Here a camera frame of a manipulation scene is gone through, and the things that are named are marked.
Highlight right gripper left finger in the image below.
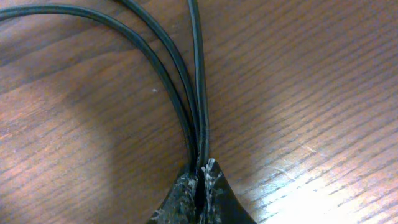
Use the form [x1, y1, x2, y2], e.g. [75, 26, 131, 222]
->
[147, 169, 198, 224]

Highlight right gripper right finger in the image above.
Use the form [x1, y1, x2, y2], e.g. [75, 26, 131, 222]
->
[200, 158, 256, 224]

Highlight black smooth USB cable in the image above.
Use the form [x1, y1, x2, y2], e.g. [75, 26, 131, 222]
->
[0, 0, 210, 175]

